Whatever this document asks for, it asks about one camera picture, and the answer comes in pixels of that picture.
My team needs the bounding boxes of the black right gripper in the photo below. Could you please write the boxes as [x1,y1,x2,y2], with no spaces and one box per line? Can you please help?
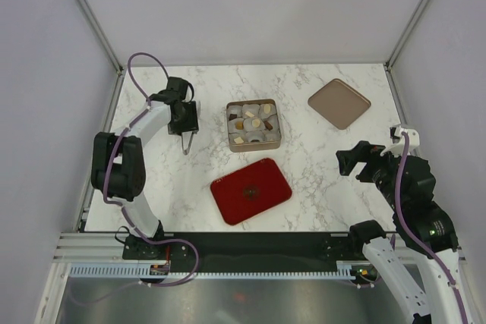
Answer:
[336,138,409,210]

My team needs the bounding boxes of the metal tongs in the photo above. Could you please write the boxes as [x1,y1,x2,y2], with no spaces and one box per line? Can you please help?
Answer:
[181,131,197,156]

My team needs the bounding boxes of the gold tin lid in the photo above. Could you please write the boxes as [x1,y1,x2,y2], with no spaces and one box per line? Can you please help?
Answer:
[308,78,371,130]

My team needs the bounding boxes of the white heart chocolate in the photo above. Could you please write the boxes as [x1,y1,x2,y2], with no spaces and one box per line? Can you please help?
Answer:
[251,118,261,129]

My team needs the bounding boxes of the brown square chocolate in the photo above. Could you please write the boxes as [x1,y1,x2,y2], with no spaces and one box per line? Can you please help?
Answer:
[264,121,273,131]

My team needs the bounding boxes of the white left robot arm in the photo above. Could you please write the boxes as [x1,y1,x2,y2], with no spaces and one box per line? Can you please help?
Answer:
[90,77,199,259]

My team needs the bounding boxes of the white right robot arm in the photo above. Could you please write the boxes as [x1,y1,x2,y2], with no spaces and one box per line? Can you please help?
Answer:
[336,141,475,323]

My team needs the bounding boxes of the gold square tin box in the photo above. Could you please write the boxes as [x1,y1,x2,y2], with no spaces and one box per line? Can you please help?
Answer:
[226,99,282,153]

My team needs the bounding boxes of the red rectangular tray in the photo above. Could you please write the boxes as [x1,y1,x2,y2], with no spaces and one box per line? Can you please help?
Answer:
[210,158,292,225]

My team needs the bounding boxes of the white slotted cable duct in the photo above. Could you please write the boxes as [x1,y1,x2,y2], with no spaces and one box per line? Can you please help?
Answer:
[68,263,355,280]

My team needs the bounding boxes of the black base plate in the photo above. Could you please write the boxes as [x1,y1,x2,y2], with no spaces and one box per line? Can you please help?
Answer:
[122,232,365,272]

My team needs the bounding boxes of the left aluminium frame post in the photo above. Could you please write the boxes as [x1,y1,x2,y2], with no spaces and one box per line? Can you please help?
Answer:
[75,0,124,75]

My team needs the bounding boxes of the aluminium frame post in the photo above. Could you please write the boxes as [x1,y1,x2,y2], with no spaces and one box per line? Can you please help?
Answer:
[383,0,432,72]
[75,0,124,75]

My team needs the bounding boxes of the right aluminium frame post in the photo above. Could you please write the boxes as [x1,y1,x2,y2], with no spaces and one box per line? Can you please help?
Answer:
[383,0,432,72]

